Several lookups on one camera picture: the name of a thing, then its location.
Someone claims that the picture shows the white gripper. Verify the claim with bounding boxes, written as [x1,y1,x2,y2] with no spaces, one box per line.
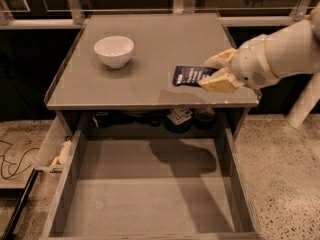
[198,34,280,93]

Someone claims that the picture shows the dark blue rxbar wrapper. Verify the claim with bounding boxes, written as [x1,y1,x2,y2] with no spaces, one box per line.
[172,66,216,87]

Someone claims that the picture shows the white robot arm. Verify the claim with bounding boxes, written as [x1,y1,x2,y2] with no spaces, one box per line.
[198,4,320,128]

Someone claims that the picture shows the grey cabinet with counter top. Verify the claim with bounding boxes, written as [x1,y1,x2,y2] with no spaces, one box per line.
[43,12,264,142]

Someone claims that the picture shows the black items behind drawer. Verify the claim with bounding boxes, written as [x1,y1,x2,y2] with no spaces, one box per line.
[92,110,166,128]

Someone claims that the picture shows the open grey top drawer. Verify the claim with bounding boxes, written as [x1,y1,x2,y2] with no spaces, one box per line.
[41,128,265,240]

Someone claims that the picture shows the dark round tape roll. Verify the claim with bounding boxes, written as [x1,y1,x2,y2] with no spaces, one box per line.
[193,108,216,130]

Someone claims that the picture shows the dark round container with papers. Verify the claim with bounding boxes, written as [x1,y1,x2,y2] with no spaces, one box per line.
[164,108,192,134]

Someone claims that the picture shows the white ceramic bowl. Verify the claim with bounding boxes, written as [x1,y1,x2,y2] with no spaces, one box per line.
[94,36,135,69]

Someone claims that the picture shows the cream object in bin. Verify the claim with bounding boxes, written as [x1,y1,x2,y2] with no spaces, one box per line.
[51,140,72,167]

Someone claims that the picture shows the metal rail frame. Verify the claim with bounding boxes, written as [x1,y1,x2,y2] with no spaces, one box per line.
[0,0,320,29]

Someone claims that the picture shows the black cable on floor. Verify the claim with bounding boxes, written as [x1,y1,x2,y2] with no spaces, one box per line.
[0,137,42,180]

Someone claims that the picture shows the black floor rail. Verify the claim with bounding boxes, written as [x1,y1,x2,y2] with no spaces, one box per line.
[1,169,38,240]

